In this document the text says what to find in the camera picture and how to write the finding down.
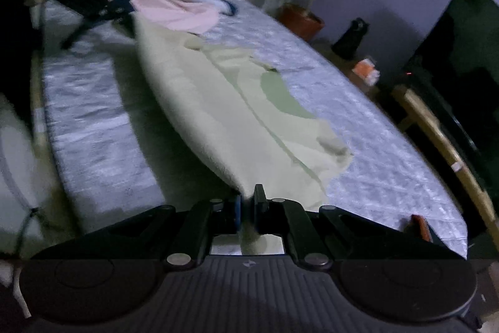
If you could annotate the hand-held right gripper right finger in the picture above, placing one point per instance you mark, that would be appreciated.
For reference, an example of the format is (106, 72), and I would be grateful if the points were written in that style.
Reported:
(259, 212)

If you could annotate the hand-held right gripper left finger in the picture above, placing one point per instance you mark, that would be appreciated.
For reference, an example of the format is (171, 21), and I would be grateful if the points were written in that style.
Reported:
(237, 214)

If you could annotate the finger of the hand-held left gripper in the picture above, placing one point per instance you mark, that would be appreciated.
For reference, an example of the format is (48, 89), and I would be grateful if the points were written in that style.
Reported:
(80, 32)
(124, 15)

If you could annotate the pink garment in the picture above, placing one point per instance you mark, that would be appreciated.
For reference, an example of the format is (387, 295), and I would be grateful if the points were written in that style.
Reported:
(175, 13)

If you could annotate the light green garment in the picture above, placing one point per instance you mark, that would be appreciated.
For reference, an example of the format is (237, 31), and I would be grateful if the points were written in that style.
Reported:
(218, 103)

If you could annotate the silver quilted bed cover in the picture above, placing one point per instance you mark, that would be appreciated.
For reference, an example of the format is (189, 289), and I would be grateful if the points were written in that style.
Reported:
(370, 130)

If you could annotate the white cloth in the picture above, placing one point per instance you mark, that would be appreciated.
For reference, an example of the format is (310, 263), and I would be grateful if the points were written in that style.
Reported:
(23, 169)

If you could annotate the orange and white box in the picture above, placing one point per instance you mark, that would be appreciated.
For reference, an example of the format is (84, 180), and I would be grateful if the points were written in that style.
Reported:
(364, 69)

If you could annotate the black speaker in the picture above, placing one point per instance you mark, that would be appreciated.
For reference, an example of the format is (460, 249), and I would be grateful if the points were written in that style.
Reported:
(351, 38)

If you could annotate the light wooden tv stand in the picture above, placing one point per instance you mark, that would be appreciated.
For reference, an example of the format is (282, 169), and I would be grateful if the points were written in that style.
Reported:
(440, 134)

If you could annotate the black television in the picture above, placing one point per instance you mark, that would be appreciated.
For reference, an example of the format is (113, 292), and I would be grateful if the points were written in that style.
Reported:
(460, 64)

